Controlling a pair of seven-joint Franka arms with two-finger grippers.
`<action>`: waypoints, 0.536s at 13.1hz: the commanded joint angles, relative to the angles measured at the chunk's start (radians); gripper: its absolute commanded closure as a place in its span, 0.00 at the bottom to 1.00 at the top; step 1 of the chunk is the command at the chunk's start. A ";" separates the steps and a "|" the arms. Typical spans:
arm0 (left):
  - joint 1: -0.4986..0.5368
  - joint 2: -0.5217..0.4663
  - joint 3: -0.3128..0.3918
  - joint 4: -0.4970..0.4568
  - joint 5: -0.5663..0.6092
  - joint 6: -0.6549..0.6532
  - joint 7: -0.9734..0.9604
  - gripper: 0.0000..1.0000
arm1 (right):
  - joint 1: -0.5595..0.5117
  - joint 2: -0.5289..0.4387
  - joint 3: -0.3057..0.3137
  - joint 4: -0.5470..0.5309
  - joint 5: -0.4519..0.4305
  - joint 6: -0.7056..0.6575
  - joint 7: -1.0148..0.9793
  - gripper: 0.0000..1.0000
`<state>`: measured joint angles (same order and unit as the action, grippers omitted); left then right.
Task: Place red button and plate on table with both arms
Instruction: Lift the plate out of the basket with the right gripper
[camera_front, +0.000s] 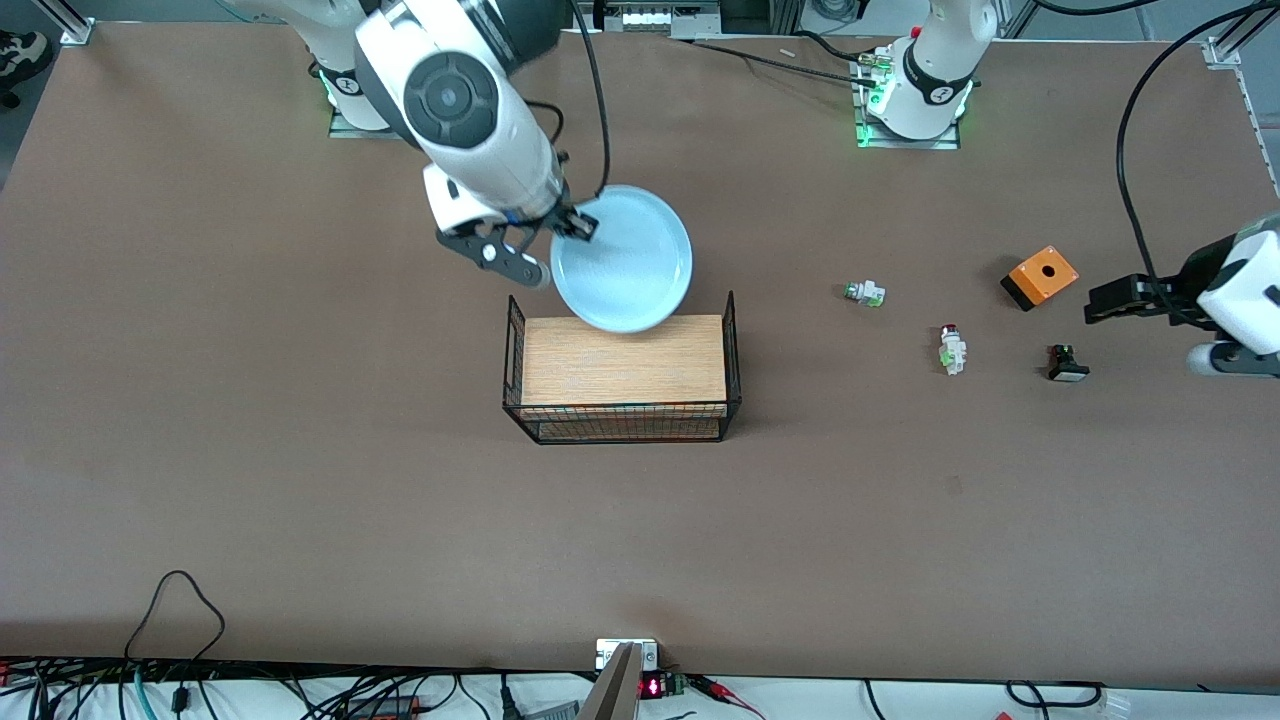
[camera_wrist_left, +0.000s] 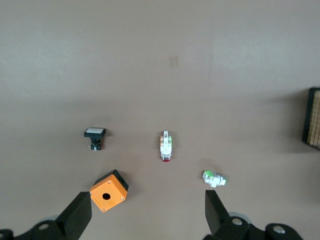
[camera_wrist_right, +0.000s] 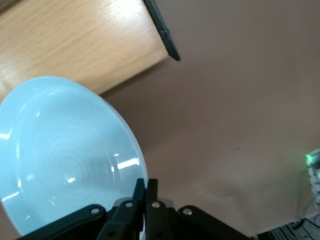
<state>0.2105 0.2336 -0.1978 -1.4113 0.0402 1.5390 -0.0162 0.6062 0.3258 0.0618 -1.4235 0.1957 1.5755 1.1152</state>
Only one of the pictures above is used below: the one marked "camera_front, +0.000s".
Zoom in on light blue plate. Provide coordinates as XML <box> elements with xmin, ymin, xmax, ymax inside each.
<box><xmin>550</xmin><ymin>185</ymin><xmax>694</xmax><ymax>334</ymax></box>

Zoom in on grey control unit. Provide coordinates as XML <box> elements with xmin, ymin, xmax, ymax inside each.
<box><xmin>574</xmin><ymin>0</ymin><xmax>723</xmax><ymax>33</ymax></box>

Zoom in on red test probe leads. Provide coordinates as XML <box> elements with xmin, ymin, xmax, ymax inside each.
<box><xmin>688</xmin><ymin>674</ymin><xmax>767</xmax><ymax>720</ymax></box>

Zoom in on black orange adapter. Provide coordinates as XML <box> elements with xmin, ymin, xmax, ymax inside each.
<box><xmin>344</xmin><ymin>694</ymin><xmax>423</xmax><ymax>718</ymax></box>

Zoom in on black beige shoe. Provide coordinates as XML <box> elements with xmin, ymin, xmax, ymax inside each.
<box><xmin>0</xmin><ymin>30</ymin><xmax>53</xmax><ymax>107</ymax></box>

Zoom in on orange button enclosure box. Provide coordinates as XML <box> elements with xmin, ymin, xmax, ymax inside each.
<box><xmin>1001</xmin><ymin>246</ymin><xmax>1080</xmax><ymax>312</ymax></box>

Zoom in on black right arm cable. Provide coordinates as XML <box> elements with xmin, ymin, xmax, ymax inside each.
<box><xmin>520</xmin><ymin>0</ymin><xmax>612</xmax><ymax>201</ymax></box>

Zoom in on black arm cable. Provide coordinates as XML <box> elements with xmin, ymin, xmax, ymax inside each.
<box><xmin>1115</xmin><ymin>0</ymin><xmax>1280</xmax><ymax>313</ymax></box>
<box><xmin>520</xmin><ymin>0</ymin><xmax>612</xmax><ymax>201</ymax></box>

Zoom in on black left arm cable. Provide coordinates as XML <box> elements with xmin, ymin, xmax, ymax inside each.
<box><xmin>1115</xmin><ymin>0</ymin><xmax>1280</xmax><ymax>313</ymax></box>

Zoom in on black wire rack wooden shelf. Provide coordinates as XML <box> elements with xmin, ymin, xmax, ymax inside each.
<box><xmin>502</xmin><ymin>290</ymin><xmax>743</xmax><ymax>446</ymax></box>

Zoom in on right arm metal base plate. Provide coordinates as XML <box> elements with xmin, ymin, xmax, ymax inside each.
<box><xmin>328</xmin><ymin>100</ymin><xmax>401</xmax><ymax>139</ymax></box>

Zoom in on black cable on table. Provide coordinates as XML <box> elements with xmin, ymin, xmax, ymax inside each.
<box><xmin>668</xmin><ymin>35</ymin><xmax>881</xmax><ymax>87</ymax></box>

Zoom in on aluminium frame profile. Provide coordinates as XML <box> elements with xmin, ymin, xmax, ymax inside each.
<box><xmin>1204</xmin><ymin>0</ymin><xmax>1280</xmax><ymax>69</ymax></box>

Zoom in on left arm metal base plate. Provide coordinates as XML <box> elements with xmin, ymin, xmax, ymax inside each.
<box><xmin>855</xmin><ymin>50</ymin><xmax>963</xmax><ymax>151</ymax></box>

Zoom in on black coiled cable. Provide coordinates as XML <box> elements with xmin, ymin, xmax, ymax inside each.
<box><xmin>1004</xmin><ymin>680</ymin><xmax>1107</xmax><ymax>709</ymax></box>

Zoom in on white mounting bracket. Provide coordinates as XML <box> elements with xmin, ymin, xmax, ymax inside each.
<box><xmin>596</xmin><ymin>638</ymin><xmax>660</xmax><ymax>671</ymax></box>

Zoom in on silver camera pole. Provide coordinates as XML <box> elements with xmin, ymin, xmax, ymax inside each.
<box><xmin>576</xmin><ymin>642</ymin><xmax>642</xmax><ymax>720</ymax></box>

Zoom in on black looped cable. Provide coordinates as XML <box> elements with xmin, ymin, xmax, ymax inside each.
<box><xmin>124</xmin><ymin>570</ymin><xmax>227</xmax><ymax>663</ymax></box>

